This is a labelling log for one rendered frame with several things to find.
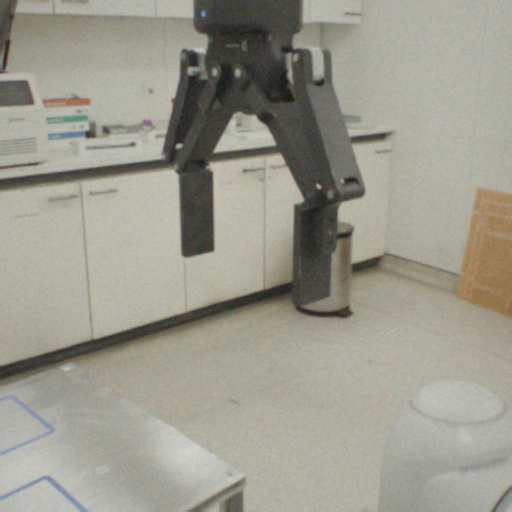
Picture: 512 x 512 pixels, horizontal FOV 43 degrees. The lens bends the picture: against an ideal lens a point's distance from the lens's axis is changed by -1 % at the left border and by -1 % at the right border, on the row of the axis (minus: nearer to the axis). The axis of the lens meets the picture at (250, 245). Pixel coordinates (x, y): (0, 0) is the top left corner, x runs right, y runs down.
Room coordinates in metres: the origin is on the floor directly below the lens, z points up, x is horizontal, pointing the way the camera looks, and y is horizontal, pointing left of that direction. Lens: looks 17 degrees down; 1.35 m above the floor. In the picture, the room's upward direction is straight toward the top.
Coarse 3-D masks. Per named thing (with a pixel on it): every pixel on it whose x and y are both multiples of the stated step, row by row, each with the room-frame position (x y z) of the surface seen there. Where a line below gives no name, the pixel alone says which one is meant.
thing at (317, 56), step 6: (312, 48) 0.42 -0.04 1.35; (288, 54) 0.43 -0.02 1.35; (312, 54) 0.41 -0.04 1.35; (318, 54) 0.42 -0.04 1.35; (288, 60) 0.43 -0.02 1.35; (312, 60) 0.41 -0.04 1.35; (318, 60) 0.42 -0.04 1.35; (288, 66) 0.43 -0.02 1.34; (318, 66) 0.42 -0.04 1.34; (288, 72) 0.42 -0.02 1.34; (318, 72) 0.42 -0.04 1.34; (288, 78) 0.42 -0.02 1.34; (318, 78) 0.42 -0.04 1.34
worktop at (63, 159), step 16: (240, 128) 3.88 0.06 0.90; (256, 128) 3.88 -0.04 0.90; (368, 128) 3.86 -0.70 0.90; (384, 128) 3.92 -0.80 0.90; (144, 144) 3.21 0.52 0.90; (160, 144) 3.21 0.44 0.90; (224, 144) 3.21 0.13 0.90; (240, 144) 3.23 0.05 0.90; (256, 144) 3.29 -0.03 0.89; (272, 144) 3.36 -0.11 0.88; (48, 160) 2.74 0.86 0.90; (64, 160) 2.74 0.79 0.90; (80, 160) 2.74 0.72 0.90; (96, 160) 2.74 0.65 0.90; (112, 160) 2.78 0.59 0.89; (128, 160) 2.83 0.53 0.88; (144, 160) 2.88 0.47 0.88; (0, 176) 2.48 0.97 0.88; (16, 176) 2.52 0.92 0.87
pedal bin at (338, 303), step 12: (348, 228) 3.24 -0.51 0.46; (348, 240) 3.20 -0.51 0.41; (336, 252) 3.16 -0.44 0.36; (348, 252) 3.21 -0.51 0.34; (336, 264) 3.16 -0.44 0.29; (348, 264) 3.21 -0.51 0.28; (336, 276) 3.16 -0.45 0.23; (348, 276) 3.22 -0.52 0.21; (336, 288) 3.16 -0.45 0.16; (348, 288) 3.22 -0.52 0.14; (324, 300) 3.15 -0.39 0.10; (336, 300) 3.16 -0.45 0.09; (348, 300) 3.23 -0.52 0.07; (312, 312) 3.16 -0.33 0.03; (324, 312) 3.15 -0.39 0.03; (336, 312) 3.16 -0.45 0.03; (348, 312) 3.16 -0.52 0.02
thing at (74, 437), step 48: (48, 384) 0.96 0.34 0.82; (96, 384) 0.96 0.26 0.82; (0, 432) 0.82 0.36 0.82; (48, 432) 0.82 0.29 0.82; (96, 432) 0.82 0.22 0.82; (144, 432) 0.82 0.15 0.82; (0, 480) 0.71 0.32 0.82; (48, 480) 0.71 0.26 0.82; (96, 480) 0.71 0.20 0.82; (144, 480) 0.71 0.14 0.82; (192, 480) 0.71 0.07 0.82; (240, 480) 0.72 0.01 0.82
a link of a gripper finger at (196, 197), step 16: (192, 176) 0.52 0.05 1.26; (208, 176) 0.53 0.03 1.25; (192, 192) 0.51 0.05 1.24; (208, 192) 0.52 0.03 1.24; (192, 208) 0.51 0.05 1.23; (208, 208) 0.52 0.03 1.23; (192, 224) 0.51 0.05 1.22; (208, 224) 0.52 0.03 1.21; (192, 240) 0.51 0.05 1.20; (208, 240) 0.52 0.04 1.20; (192, 256) 0.51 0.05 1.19
